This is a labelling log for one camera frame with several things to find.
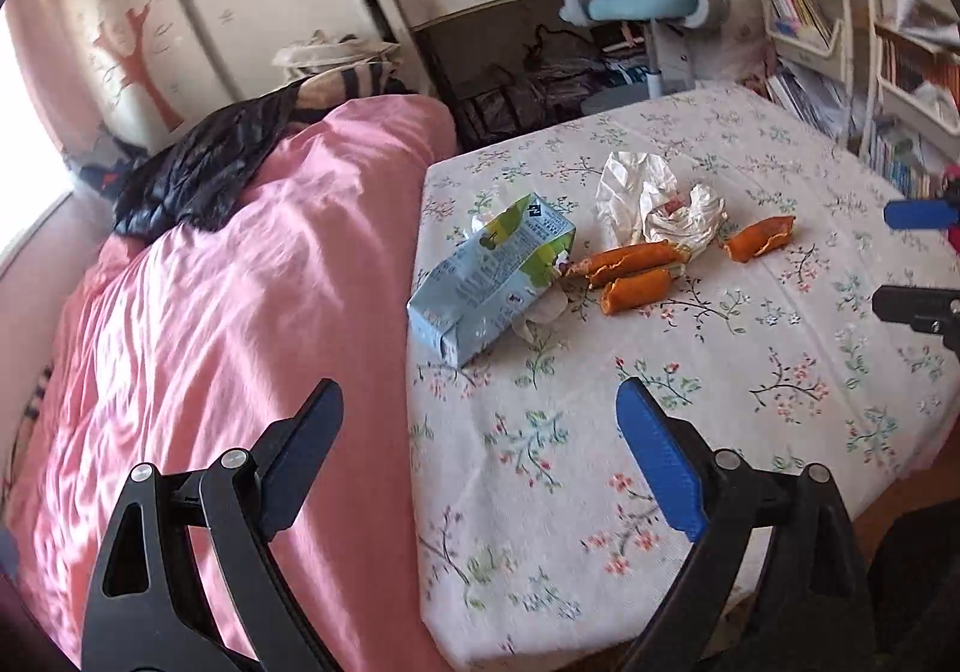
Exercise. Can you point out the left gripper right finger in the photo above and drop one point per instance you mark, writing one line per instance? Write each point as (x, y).
(811, 610)

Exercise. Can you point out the white floral bed sheet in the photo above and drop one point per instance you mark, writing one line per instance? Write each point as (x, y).
(538, 539)

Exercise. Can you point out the black bags under desk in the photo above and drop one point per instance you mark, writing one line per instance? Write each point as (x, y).
(561, 75)

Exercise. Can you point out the large crumpled white tissue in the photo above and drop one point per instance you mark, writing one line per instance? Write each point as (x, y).
(639, 200)

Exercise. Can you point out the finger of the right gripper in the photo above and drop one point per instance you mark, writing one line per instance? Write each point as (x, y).
(921, 214)
(927, 311)

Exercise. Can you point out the blue green milk carton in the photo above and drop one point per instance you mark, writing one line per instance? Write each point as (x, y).
(468, 300)

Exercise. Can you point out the white bookshelf with books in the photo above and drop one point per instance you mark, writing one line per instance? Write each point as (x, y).
(879, 76)

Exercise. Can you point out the striped pillow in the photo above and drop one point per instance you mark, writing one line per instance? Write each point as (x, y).
(320, 94)

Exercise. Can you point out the pink duvet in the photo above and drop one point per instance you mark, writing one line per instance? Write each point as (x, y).
(174, 352)

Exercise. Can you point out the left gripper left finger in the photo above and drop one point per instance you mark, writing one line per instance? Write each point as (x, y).
(146, 608)

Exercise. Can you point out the long orange peel piece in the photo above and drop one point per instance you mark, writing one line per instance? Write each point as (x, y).
(602, 268)

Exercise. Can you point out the black puffer jacket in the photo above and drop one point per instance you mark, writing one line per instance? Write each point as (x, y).
(198, 180)

